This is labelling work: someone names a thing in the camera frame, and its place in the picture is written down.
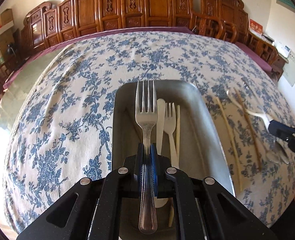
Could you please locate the white plastic fork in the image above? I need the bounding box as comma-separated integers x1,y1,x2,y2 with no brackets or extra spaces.
164,102,180,169

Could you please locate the blue floral tablecloth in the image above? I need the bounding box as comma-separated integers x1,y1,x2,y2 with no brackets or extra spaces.
2,31,295,234

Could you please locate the brown wooden chopstick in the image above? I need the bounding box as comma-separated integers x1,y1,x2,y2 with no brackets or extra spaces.
234,88,261,171

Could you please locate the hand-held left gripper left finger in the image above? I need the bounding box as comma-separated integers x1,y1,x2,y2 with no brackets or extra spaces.
16,142,145,240

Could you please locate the square purple seat cushion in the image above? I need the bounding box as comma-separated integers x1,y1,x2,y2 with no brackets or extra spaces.
235,41,273,72

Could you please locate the grey wall panel box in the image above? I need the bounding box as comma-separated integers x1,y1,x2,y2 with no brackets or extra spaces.
276,0,295,15

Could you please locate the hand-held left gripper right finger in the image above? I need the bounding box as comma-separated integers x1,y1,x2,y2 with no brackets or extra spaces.
149,143,279,240

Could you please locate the carved wooden armchair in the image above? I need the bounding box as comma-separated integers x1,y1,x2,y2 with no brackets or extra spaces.
200,0,279,73

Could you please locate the metal fork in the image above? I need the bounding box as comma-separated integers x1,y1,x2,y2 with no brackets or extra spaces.
135,80,158,235

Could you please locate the red desk calendar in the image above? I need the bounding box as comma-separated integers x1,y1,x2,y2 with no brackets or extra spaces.
249,19,263,37

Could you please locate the brown cardboard box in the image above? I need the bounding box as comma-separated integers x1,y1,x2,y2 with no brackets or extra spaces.
0,9,14,30

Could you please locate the white plastic knife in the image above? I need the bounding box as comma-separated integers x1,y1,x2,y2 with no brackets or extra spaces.
154,98,168,208

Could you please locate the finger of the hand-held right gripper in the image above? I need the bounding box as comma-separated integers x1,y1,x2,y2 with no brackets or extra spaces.
269,128,295,146
268,120,295,133

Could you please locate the wooden side table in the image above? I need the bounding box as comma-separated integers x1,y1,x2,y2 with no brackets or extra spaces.
247,30,289,68

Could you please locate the rectangular metal tray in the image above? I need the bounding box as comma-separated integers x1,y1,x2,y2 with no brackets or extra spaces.
112,80,236,240

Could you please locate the white desk device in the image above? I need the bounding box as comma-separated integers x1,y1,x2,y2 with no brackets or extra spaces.
275,41,290,58

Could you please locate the black desk lamp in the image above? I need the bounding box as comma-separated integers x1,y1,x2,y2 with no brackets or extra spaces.
7,44,19,60

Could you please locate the carved wooden sofa bench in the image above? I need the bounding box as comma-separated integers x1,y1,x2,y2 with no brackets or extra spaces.
20,0,238,53

